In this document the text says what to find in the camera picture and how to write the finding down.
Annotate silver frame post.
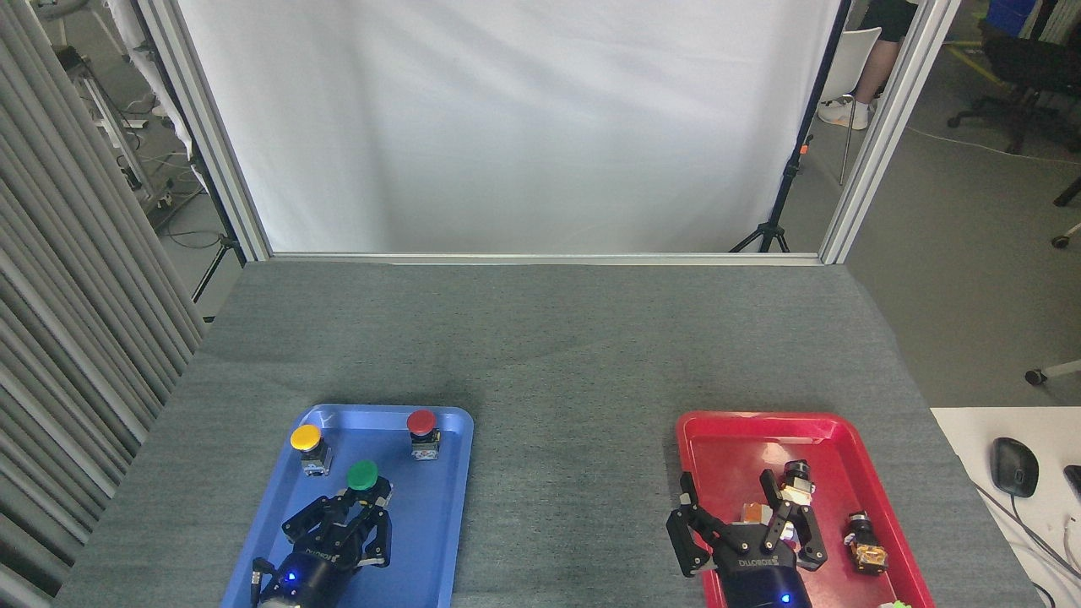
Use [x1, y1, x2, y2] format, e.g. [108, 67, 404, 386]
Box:
[818, 0, 964, 266]
[135, 0, 273, 263]

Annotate white desk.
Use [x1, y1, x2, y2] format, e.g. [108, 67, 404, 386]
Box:
[929, 407, 1081, 608]

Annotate metal equipment rack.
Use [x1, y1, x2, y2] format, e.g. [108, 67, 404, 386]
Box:
[52, 42, 174, 212]

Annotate white chair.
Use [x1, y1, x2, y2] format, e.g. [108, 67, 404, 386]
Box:
[818, 27, 883, 187]

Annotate white backdrop cloth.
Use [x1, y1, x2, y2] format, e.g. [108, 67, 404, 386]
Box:
[176, 0, 847, 255]

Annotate black office chair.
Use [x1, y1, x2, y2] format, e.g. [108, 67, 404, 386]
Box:
[946, 24, 1081, 157]

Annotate person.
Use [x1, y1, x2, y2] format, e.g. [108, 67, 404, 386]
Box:
[818, 0, 920, 132]

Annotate black switch with orange base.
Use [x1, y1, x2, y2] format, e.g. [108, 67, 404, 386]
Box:
[844, 510, 889, 577]

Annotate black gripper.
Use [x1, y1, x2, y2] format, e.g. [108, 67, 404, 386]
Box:
[665, 470, 829, 608]
[258, 485, 394, 608]

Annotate red push button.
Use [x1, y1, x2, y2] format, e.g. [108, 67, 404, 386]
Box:
[406, 410, 443, 461]

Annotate blue plastic tray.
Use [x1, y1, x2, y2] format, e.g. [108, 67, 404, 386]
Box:
[221, 404, 475, 608]

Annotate silver frame crossbar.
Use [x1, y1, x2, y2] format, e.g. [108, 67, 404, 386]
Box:
[269, 251, 825, 268]

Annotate black tripod light stand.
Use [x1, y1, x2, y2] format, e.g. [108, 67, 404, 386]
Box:
[191, 152, 248, 305]
[730, 0, 854, 254]

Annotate mouse cable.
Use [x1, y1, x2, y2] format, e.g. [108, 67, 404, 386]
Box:
[971, 481, 1081, 585]

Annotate red plastic tray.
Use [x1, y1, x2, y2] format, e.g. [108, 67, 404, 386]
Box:
[676, 410, 937, 608]

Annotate green push button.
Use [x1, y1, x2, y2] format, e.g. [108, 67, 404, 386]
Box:
[345, 459, 394, 509]

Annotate black computer mouse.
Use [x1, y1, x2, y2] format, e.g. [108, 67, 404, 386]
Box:
[991, 437, 1040, 499]

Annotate grey pleated curtain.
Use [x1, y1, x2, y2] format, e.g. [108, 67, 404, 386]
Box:
[0, 0, 209, 608]

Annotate grey chair leg with caster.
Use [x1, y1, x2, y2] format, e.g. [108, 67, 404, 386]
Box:
[1024, 359, 1081, 388]

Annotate black knob switch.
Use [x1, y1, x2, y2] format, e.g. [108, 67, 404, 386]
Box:
[779, 460, 818, 509]

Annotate yellow push button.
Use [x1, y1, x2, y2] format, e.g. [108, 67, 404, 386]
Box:
[290, 423, 332, 478]

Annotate black arm cable plug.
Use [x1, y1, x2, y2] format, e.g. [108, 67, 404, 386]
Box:
[250, 557, 276, 608]

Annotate orange and white switch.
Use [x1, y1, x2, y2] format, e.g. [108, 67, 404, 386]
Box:
[741, 502, 800, 543]

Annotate blue bin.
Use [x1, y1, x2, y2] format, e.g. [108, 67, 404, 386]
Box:
[984, 0, 1045, 40]

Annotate white floor cable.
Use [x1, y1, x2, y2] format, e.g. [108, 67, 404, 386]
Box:
[905, 125, 1081, 167]

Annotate grey table cloth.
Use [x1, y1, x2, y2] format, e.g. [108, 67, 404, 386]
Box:
[51, 260, 1050, 608]

